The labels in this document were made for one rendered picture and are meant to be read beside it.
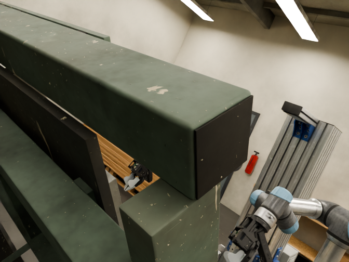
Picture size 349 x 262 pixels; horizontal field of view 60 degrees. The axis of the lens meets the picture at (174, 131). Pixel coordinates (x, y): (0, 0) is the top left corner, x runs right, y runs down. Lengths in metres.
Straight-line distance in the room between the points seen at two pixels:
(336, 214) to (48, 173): 1.26
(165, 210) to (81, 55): 0.27
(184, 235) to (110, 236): 0.14
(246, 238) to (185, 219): 0.78
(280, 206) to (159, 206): 0.86
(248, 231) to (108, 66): 0.85
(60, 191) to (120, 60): 0.25
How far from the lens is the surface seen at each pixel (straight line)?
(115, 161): 5.59
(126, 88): 0.36
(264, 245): 1.15
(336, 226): 1.55
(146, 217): 0.33
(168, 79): 0.37
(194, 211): 0.35
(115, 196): 0.64
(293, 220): 1.25
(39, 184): 0.59
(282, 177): 1.82
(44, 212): 0.54
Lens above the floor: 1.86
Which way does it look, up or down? 7 degrees down
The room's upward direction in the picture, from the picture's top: 23 degrees clockwise
